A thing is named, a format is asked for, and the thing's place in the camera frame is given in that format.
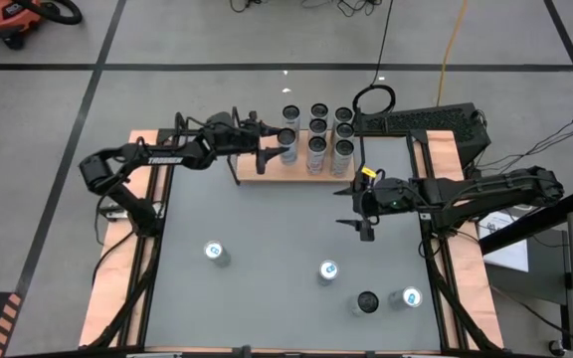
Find yellow cable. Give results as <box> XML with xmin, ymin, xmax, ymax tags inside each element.
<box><xmin>435</xmin><ymin>0</ymin><xmax>470</xmax><ymax>108</ymax></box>

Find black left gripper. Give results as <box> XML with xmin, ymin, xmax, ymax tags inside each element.
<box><xmin>201</xmin><ymin>111</ymin><xmax>290</xmax><ymax>176</ymax></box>

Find white printed paper sheet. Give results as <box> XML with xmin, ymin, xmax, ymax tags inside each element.
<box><xmin>477</xmin><ymin>208</ymin><xmax>531</xmax><ymax>273</ymax></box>

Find Red Bull sugarfree can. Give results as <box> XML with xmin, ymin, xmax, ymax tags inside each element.
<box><xmin>315</xmin><ymin>259</ymin><xmax>340</xmax><ymax>287</ymax></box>
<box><xmin>203</xmin><ymin>241</ymin><xmax>232</xmax><ymax>269</ymax></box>
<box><xmin>387</xmin><ymin>285</ymin><xmax>424</xmax><ymax>311</ymax></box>

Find black desk beam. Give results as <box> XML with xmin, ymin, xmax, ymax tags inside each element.
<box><xmin>478</xmin><ymin>188</ymin><xmax>573</xmax><ymax>256</ymax></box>

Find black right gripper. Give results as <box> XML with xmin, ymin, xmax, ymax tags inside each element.
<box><xmin>333</xmin><ymin>176</ymin><xmax>420</xmax><ymax>243</ymax></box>

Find black aluminium rig frame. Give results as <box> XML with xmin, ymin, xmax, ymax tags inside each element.
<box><xmin>80</xmin><ymin>111</ymin><xmax>506</xmax><ymax>355</ymax></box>

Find orange shop vacuum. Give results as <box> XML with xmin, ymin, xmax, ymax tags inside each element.
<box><xmin>0</xmin><ymin>0</ymin><xmax>84</xmax><ymax>51</ymax></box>

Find Celsius can blue band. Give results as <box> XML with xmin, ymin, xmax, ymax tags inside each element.
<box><xmin>276</xmin><ymin>127</ymin><xmax>298</xmax><ymax>166</ymax></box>
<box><xmin>282</xmin><ymin>103</ymin><xmax>301</xmax><ymax>129</ymax></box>

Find Celsius Tropical Vibe can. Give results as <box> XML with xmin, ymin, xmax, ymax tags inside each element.
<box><xmin>334</xmin><ymin>121</ymin><xmax>356</xmax><ymax>141</ymax></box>
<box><xmin>329</xmin><ymin>138</ymin><xmax>356</xmax><ymax>179</ymax></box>

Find wooden shelf black metal legs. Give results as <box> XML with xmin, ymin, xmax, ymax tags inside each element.
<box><xmin>225</xmin><ymin>105</ymin><xmax>367</xmax><ymax>188</ymax></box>

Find black looped floor cable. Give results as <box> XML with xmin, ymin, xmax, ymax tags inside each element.
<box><xmin>352</xmin><ymin>0</ymin><xmax>398</xmax><ymax>117</ymax></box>

